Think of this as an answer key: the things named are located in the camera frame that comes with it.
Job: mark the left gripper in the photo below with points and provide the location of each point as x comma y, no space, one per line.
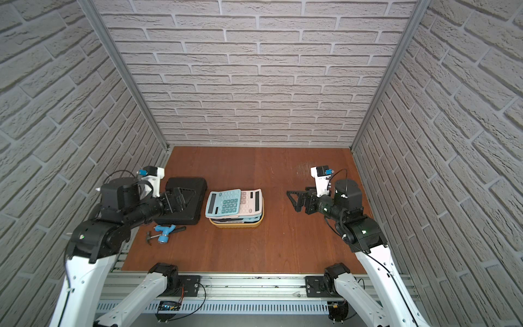
169,202

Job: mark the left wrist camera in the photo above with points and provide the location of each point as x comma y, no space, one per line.
150,178

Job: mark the grey blue calculator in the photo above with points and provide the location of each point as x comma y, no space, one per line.
242,219

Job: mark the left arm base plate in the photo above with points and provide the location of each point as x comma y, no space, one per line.
184,285

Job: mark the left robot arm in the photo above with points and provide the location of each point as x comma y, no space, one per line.
94,247

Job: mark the white calculator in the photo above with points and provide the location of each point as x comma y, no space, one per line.
251,203

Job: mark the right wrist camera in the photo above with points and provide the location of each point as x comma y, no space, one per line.
322,176

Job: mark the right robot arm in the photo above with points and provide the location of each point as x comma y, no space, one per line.
394,305

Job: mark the yellow storage box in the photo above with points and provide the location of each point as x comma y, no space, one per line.
239,225

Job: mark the black tool case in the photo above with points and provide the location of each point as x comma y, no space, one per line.
191,215

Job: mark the left controller board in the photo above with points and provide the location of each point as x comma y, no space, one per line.
169,306

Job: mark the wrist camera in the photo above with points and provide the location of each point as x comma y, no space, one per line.
150,178
322,176

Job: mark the small hammer blue handle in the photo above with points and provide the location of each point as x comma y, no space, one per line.
163,233

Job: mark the controller board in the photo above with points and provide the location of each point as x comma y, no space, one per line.
169,306
338,311

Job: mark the right controller board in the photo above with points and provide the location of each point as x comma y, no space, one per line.
338,311

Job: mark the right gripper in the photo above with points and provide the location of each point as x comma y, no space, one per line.
311,197

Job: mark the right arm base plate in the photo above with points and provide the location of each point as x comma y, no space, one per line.
316,286

